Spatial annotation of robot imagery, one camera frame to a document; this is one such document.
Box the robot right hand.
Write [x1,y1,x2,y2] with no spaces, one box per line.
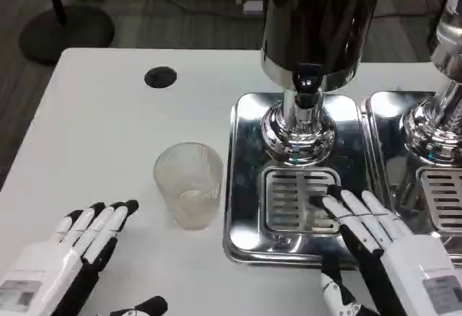
[317,185,462,316]

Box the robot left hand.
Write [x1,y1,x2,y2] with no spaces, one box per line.
[0,199,169,316]

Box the slotted steel drip grid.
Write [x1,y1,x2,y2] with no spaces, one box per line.
[416,166,462,233]
[261,167,344,237]

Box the steel drip tray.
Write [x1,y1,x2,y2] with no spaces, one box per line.
[222,92,375,265]
[359,90,462,256]

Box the clear tank drink dispenser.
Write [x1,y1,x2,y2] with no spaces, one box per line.
[399,0,462,168]

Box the clear ribbed glass cup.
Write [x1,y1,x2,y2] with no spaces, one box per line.
[152,141,225,232]

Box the black dispenser tap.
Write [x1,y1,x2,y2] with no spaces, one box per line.
[292,62,325,110]

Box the black round-base floor stand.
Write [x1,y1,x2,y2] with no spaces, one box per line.
[18,0,116,67]

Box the dark tank drink dispenser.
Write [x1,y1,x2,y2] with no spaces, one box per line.
[259,0,384,167]

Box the black round cable grommet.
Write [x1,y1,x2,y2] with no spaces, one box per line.
[144,66,178,89]

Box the black floor cable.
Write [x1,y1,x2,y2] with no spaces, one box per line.
[161,0,247,17]

